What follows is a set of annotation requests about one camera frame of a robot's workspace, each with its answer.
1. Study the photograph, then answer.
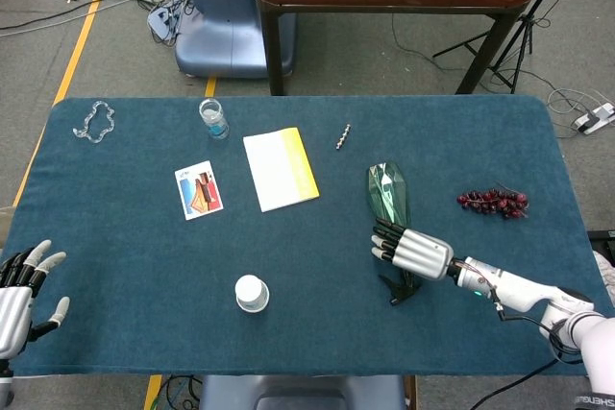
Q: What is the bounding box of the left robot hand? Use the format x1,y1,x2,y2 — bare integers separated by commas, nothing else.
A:
0,238,71,361

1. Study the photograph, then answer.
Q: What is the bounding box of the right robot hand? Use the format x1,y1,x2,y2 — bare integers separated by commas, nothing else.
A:
370,217,455,282

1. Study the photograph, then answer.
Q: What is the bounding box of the green spray bottle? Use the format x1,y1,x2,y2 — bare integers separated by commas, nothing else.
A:
367,160,423,307

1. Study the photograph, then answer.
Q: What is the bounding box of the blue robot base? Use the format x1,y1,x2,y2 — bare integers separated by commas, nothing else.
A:
174,0,297,80

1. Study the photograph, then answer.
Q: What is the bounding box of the clear plastic water bottle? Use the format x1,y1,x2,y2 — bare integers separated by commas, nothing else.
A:
198,98,231,141

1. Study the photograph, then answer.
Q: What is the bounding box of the red grape bunch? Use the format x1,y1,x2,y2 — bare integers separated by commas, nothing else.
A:
456,182,530,220

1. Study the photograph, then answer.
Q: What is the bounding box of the blue table cloth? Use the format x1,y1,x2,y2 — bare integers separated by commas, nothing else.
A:
0,94,615,377

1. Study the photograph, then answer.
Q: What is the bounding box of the yellow white notebook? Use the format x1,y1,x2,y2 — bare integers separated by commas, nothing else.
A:
242,127,321,213

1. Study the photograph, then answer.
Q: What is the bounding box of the white paper cup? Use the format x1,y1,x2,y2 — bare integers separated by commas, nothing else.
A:
234,274,271,314

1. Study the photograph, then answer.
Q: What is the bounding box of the blue grey robot torso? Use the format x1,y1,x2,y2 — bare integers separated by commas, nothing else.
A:
198,374,407,410

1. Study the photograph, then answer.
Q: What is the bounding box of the colourful picture card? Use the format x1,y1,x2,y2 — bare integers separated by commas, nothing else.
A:
174,159,226,222

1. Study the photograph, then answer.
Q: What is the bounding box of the white power strip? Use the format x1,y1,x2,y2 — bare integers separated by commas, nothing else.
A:
574,102,615,135

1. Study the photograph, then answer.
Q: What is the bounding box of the black tripod stand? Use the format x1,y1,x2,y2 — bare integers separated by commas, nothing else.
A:
431,0,578,95

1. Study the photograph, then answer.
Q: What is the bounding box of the clear bead chain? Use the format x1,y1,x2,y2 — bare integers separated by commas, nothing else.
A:
72,100,116,144

